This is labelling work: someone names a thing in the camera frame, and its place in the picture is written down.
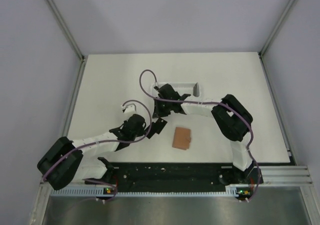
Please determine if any black credit card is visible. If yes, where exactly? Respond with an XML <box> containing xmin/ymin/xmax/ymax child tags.
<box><xmin>146</xmin><ymin>124</ymin><xmax>156</xmax><ymax>139</ymax></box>
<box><xmin>153</xmin><ymin>118</ymin><xmax>168</xmax><ymax>135</ymax></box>

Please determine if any aluminium frame post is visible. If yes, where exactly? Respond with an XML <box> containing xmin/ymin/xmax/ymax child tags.
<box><xmin>37</xmin><ymin>0</ymin><xmax>87</xmax><ymax>61</ymax></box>
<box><xmin>258</xmin><ymin>0</ymin><xmax>308</xmax><ymax>58</ymax></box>

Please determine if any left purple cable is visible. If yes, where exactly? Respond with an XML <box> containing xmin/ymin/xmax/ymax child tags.
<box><xmin>42</xmin><ymin>99</ymin><xmax>154</xmax><ymax>203</ymax></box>

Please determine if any purple cable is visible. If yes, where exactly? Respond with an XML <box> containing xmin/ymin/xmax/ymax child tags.
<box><xmin>42</xmin><ymin>99</ymin><xmax>154</xmax><ymax>203</ymax></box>
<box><xmin>138</xmin><ymin>69</ymin><xmax>261</xmax><ymax>203</ymax></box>

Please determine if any white plastic basket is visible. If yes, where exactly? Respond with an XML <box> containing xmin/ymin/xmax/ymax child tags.
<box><xmin>157</xmin><ymin>82</ymin><xmax>203</xmax><ymax>98</ymax></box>

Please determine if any grey slotted cable duct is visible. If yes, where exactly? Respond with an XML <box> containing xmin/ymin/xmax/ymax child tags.
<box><xmin>50</xmin><ymin>184</ymin><xmax>253</xmax><ymax>198</ymax></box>

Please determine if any left aluminium frame post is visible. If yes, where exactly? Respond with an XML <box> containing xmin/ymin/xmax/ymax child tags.
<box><xmin>37</xmin><ymin>0</ymin><xmax>87</xmax><ymax>61</ymax></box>

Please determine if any right aluminium frame post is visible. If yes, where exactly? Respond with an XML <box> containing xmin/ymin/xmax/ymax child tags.
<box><xmin>258</xmin><ymin>0</ymin><xmax>308</xmax><ymax>58</ymax></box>

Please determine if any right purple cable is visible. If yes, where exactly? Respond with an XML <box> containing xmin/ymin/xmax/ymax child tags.
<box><xmin>138</xmin><ymin>69</ymin><xmax>261</xmax><ymax>203</ymax></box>

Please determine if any brown leather card holder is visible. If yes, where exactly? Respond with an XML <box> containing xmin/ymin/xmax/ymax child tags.
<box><xmin>172</xmin><ymin>126</ymin><xmax>192</xmax><ymax>150</ymax></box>

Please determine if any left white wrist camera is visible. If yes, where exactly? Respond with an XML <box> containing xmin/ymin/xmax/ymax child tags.
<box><xmin>121</xmin><ymin>103</ymin><xmax>137</xmax><ymax>116</ymax></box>

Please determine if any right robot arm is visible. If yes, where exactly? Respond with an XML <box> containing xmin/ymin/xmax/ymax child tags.
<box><xmin>153</xmin><ymin>83</ymin><xmax>255</xmax><ymax>183</ymax></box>

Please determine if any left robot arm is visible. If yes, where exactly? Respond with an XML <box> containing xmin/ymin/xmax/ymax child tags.
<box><xmin>37</xmin><ymin>113</ymin><xmax>152</xmax><ymax>191</ymax></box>

